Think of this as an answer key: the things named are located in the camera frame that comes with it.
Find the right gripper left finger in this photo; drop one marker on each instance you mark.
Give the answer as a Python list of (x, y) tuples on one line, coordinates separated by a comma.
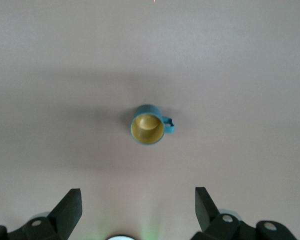
[(62, 215)]

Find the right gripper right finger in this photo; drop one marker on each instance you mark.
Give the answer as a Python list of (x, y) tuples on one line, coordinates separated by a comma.
[(210, 215)]

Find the teal ribbed cup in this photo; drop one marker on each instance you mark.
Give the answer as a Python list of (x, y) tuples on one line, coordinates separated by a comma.
[(147, 130)]

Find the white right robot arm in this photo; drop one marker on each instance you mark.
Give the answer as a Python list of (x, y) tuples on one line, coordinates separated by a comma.
[(120, 238)]

